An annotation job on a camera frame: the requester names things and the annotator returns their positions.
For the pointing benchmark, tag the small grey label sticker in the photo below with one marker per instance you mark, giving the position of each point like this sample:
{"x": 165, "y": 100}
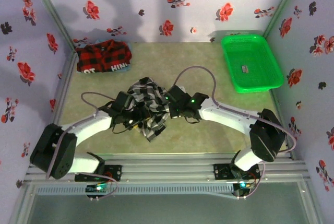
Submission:
{"x": 244, "y": 69}

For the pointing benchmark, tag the black and white plaid shirt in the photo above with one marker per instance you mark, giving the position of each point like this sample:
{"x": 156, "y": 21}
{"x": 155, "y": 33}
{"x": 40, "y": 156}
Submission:
{"x": 154, "y": 130}

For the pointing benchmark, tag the controller circuit board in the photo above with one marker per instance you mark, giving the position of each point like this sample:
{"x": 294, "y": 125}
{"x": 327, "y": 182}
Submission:
{"x": 97, "y": 188}
{"x": 244, "y": 185}

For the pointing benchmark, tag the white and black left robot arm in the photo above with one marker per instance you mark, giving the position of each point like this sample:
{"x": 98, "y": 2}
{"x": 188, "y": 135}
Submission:
{"x": 86, "y": 130}

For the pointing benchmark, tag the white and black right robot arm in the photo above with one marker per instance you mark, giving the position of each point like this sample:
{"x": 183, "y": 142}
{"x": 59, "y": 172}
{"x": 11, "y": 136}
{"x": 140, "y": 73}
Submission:
{"x": 224, "y": 119}

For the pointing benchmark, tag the green plastic basket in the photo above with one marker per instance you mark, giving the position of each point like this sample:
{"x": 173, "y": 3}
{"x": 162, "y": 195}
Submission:
{"x": 250, "y": 62}

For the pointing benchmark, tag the aluminium rail frame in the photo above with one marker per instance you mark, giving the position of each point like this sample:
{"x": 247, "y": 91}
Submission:
{"x": 167, "y": 167}

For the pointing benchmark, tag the aluminium corner post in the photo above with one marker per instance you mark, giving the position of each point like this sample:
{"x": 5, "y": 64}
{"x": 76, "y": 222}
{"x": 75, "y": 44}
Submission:
{"x": 52, "y": 12}
{"x": 282, "y": 4}

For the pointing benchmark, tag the left controller circuit board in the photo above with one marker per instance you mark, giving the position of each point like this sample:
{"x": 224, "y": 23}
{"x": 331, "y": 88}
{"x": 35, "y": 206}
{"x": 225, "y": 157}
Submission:
{"x": 97, "y": 188}

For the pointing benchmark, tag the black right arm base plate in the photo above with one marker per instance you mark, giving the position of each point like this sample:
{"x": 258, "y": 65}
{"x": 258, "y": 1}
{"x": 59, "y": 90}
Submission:
{"x": 221, "y": 171}

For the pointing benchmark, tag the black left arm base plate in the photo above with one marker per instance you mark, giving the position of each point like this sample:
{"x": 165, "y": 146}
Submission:
{"x": 114, "y": 173}

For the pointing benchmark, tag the aluminium side rail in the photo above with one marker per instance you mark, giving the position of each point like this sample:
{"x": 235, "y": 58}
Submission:
{"x": 62, "y": 91}
{"x": 274, "y": 98}

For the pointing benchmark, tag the red and black plaid shirt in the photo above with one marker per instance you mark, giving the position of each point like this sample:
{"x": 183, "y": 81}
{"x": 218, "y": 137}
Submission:
{"x": 104, "y": 57}

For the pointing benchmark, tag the right controller circuit board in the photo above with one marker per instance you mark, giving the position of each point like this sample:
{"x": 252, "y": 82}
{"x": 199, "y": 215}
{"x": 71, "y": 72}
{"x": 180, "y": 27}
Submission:
{"x": 244, "y": 185}

